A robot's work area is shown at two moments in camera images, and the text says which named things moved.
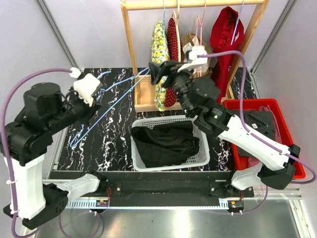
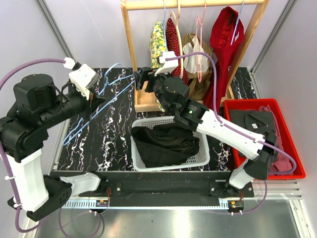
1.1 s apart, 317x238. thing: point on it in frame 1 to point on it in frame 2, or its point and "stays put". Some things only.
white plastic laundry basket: [201, 158] stays put
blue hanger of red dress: [237, 20] stays put
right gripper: [157, 71] to [145, 74]
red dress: [227, 34] stays put
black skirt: [167, 144] stays put
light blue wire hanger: [98, 94] to [72, 135]
